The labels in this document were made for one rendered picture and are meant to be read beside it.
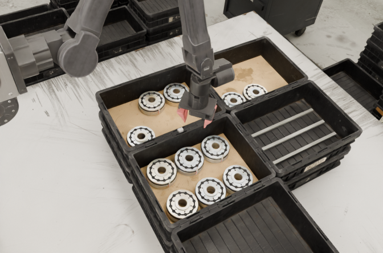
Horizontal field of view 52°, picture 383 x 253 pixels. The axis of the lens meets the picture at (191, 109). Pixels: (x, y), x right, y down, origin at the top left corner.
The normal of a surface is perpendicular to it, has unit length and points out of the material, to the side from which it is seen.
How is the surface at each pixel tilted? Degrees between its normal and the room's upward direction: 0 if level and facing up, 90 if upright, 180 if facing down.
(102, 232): 0
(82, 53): 73
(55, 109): 0
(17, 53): 34
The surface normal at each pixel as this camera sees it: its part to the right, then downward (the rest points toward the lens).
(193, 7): 0.48, 0.48
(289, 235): 0.07, -0.65
